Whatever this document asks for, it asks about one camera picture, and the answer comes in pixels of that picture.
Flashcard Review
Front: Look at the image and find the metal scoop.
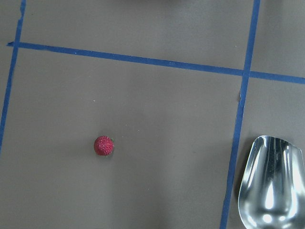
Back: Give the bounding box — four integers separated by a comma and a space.
238, 135, 305, 229

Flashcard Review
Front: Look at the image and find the red strawberry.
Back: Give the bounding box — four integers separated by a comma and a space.
93, 135, 114, 156

